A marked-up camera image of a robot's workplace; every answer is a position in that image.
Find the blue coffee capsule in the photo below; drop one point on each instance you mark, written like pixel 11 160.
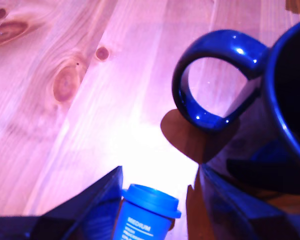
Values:
pixel 142 217

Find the dark blue ceramic mug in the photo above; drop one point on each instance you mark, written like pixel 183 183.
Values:
pixel 277 105

